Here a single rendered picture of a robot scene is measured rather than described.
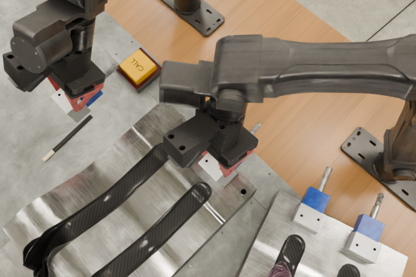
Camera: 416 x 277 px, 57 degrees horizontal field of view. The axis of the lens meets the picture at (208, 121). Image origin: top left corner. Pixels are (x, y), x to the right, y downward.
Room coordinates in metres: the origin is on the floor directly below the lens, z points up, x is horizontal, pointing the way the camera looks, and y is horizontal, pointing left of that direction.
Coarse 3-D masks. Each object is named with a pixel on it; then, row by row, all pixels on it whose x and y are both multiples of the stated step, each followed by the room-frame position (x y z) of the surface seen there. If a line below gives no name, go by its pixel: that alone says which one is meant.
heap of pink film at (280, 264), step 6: (276, 264) -0.02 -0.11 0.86; (282, 264) -0.02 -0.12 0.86; (270, 270) -0.03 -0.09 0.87; (276, 270) -0.03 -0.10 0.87; (282, 270) -0.03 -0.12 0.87; (288, 270) -0.03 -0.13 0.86; (270, 276) -0.04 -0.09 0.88; (276, 276) -0.04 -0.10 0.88; (282, 276) -0.04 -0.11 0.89; (288, 276) -0.04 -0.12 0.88
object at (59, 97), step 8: (104, 72) 0.35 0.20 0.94; (112, 72) 0.35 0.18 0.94; (56, 96) 0.30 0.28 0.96; (64, 96) 0.30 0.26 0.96; (96, 96) 0.30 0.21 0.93; (64, 104) 0.28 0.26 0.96; (88, 104) 0.29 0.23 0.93; (72, 112) 0.27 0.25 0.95; (80, 112) 0.28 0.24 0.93; (88, 112) 0.28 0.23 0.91
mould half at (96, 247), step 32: (160, 128) 0.25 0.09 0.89; (96, 160) 0.19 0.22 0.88; (128, 160) 0.19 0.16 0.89; (64, 192) 0.13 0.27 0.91; (96, 192) 0.13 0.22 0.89; (160, 192) 0.12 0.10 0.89; (224, 192) 0.11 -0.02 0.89; (32, 224) 0.07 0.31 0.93; (96, 224) 0.07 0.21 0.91; (128, 224) 0.07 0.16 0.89; (192, 224) 0.06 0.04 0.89; (224, 224) 0.06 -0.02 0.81; (0, 256) 0.03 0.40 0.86; (64, 256) 0.02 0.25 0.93; (96, 256) 0.01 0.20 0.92; (160, 256) 0.01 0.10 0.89; (192, 256) 0.00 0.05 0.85
